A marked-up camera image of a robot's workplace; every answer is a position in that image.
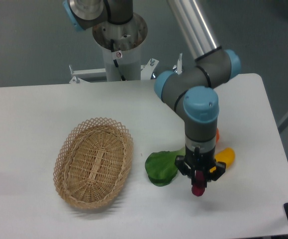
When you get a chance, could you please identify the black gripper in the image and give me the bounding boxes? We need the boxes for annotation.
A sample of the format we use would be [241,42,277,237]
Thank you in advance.
[175,146,226,190]

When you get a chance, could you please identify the purple sweet potato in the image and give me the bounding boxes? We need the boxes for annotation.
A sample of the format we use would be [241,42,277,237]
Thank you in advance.
[192,171,205,197]

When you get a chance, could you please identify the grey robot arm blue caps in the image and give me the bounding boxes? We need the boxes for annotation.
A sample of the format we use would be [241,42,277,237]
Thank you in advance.
[63,0,241,196]

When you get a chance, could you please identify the yellow bell pepper toy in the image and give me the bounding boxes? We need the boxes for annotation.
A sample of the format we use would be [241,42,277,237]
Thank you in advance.
[215,147,235,169]

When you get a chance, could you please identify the green bok choy toy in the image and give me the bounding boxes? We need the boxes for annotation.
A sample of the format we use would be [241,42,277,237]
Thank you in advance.
[145,147,185,187]

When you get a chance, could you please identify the orange carrot toy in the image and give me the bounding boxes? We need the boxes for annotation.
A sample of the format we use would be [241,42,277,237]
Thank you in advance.
[216,128,220,143]

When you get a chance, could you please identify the woven wicker basket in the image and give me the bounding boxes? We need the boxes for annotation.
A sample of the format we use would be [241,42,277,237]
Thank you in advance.
[53,118,133,210]

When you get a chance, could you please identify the white metal base frame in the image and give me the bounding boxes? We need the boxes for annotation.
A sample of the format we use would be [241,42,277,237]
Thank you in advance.
[68,52,184,84]

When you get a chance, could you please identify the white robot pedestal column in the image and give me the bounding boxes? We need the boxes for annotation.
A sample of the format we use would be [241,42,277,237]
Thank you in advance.
[93,13,148,67]

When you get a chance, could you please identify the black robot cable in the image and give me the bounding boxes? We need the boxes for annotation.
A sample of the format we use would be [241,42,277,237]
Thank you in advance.
[108,39,126,81]

